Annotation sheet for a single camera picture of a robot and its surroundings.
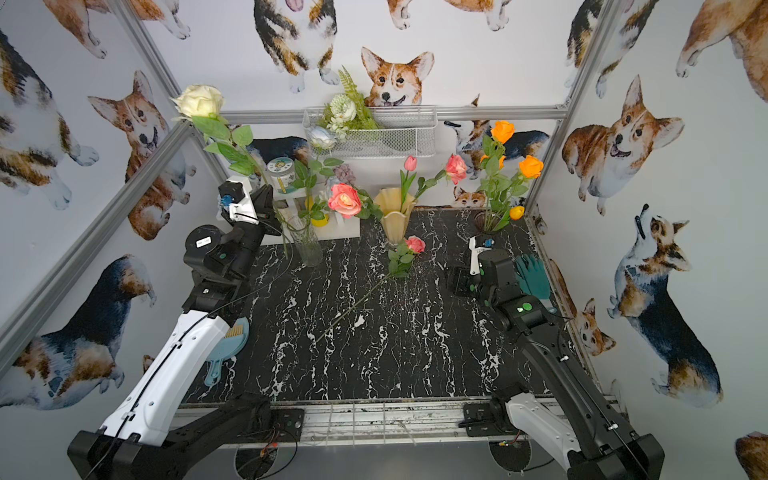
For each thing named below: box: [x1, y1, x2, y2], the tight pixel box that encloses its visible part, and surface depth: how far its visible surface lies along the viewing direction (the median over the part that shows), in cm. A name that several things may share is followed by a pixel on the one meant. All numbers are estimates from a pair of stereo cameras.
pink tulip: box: [400, 155, 418, 210], surface depth 93 cm
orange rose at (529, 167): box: [503, 155, 544, 204], surface depth 87 cm
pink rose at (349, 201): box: [328, 183, 383, 221], surface depth 66 cm
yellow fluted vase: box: [374, 187, 417, 245], surface depth 100 cm
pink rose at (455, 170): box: [412, 153, 467, 202], surface depth 84 cm
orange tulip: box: [492, 206, 525, 231], surface depth 81 cm
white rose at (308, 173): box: [293, 126, 344, 223], surface depth 84 cm
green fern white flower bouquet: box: [318, 65, 380, 142], surface depth 81 cm
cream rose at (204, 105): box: [172, 84, 285, 241], surface depth 50 cm
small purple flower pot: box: [333, 164, 356, 184], surface depth 99 cm
